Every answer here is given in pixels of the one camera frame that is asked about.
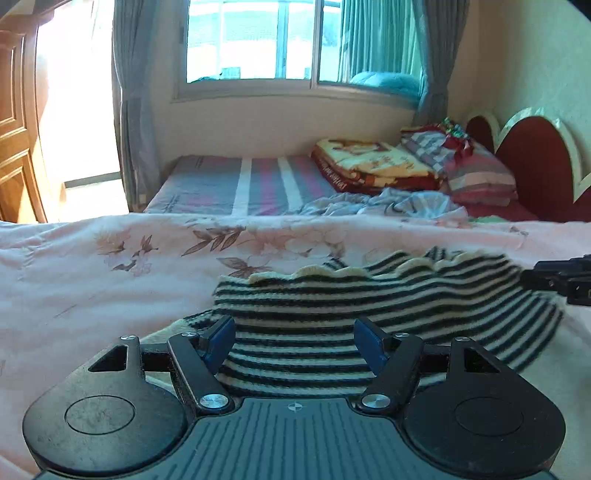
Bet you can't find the grey right curtain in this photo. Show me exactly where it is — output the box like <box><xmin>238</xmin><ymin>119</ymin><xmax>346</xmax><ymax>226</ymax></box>
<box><xmin>413</xmin><ymin>0</ymin><xmax>470</xmax><ymax>125</ymax></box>

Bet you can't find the red heart-shaped headboard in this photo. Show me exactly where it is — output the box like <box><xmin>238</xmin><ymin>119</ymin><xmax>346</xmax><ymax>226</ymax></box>
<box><xmin>466</xmin><ymin>107</ymin><xmax>590</xmax><ymax>223</ymax></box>

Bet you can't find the striped purple bed sheet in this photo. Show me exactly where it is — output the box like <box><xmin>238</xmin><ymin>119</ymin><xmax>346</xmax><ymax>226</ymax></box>
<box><xmin>142</xmin><ymin>154</ymin><xmax>539</xmax><ymax>222</ymax></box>

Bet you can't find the plaid striped pillow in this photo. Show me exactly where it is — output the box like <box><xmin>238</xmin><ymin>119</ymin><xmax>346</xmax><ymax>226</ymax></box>
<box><xmin>401</xmin><ymin>132</ymin><xmax>518</xmax><ymax>206</ymax></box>

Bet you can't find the yellow red folded blanket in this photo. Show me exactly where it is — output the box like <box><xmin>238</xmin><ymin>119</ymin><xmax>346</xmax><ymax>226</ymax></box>
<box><xmin>311</xmin><ymin>139</ymin><xmax>442</xmax><ymax>196</ymax></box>

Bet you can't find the sliding glass window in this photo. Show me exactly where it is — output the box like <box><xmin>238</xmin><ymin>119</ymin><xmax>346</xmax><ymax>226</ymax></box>
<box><xmin>178</xmin><ymin>1</ymin><xmax>422</xmax><ymax>104</ymax></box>

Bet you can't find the crumpled light blue garment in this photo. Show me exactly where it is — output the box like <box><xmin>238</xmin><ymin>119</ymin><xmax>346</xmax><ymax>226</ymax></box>
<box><xmin>286</xmin><ymin>188</ymin><xmax>470</xmax><ymax>223</ymax></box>

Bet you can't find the grey left curtain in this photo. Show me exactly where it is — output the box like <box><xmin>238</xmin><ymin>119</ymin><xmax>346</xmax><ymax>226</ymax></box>
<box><xmin>111</xmin><ymin>1</ymin><xmax>161</xmax><ymax>212</ymax></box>

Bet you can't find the pink floral bed quilt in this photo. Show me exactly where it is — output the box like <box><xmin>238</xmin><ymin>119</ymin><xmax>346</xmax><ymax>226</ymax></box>
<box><xmin>1</xmin><ymin>214</ymin><xmax>590</xmax><ymax>479</ymax></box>

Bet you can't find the red patterned cloth bundle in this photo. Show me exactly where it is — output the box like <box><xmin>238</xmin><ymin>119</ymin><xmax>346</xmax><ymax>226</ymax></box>
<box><xmin>401</xmin><ymin>117</ymin><xmax>475</xmax><ymax>160</ymax></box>

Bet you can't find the cream striped knitted sweater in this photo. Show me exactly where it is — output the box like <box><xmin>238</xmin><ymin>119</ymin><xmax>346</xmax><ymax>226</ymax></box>
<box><xmin>168</xmin><ymin>248</ymin><xmax>564</xmax><ymax>397</ymax></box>

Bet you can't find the grey curtain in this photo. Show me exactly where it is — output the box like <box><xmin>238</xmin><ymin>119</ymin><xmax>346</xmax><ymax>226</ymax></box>
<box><xmin>413</xmin><ymin>0</ymin><xmax>470</xmax><ymax>125</ymax></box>
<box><xmin>111</xmin><ymin>1</ymin><xmax>161</xmax><ymax>212</ymax></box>

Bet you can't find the teal bedding outside window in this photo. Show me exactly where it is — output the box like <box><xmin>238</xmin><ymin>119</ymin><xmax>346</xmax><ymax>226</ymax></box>
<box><xmin>351</xmin><ymin>71</ymin><xmax>421</xmax><ymax>100</ymax></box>

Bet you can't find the brown wooden door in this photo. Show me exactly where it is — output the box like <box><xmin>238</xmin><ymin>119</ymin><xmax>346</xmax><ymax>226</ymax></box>
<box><xmin>1</xmin><ymin>16</ymin><xmax>47</xmax><ymax>223</ymax></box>

